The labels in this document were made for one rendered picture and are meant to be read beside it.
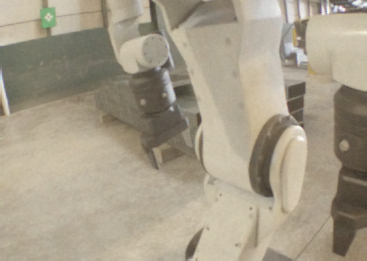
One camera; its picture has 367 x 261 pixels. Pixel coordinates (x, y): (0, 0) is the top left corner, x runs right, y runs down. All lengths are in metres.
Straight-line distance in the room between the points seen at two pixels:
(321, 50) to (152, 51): 0.33
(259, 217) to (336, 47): 0.33
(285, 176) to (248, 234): 0.13
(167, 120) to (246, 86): 0.27
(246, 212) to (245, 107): 0.20
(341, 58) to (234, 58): 0.15
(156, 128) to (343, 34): 0.43
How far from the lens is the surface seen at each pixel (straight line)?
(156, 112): 0.57
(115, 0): 0.54
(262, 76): 0.39
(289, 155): 0.40
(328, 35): 0.26
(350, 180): 0.31
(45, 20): 6.23
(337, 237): 0.36
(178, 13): 0.44
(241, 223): 0.48
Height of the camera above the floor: 0.80
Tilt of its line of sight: 17 degrees down
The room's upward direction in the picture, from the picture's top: 7 degrees counter-clockwise
